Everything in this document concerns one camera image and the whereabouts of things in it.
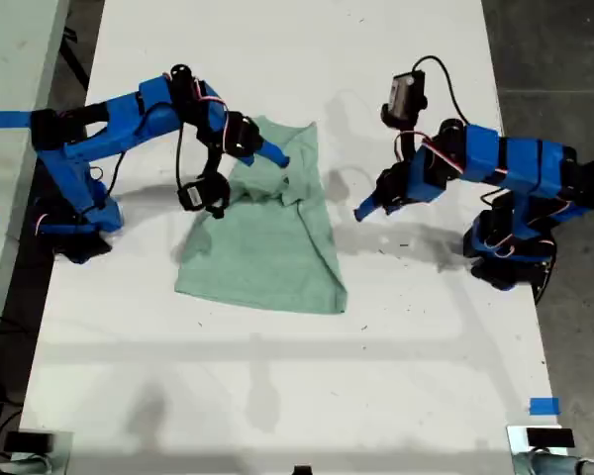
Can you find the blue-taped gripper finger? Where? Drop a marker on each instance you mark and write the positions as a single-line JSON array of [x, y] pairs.
[[371, 205], [393, 208], [262, 159], [274, 151]]

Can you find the pale green T-shirt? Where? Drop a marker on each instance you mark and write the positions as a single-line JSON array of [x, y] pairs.
[[267, 267]]

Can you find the blue and black robot arm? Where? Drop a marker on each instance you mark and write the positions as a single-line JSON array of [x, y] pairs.
[[153, 121], [520, 163]]

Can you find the long blue tape strip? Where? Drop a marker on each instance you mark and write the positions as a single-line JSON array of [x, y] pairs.
[[5, 120]]

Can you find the pale grey side table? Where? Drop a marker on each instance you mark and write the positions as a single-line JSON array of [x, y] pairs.
[[10, 59]]

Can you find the blue tape square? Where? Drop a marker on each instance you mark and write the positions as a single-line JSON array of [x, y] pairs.
[[544, 407]]

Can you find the small black box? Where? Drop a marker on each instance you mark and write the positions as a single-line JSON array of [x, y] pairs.
[[29, 442], [549, 438]]

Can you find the grey tube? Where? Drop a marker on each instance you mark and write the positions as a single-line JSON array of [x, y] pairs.
[[549, 465]]

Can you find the black camera stalk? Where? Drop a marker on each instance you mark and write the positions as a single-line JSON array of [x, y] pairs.
[[209, 163], [402, 148]]

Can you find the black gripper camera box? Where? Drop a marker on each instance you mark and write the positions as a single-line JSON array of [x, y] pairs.
[[198, 195], [406, 96]]

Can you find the small black mount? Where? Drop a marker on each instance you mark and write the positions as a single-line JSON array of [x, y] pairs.
[[302, 470]]

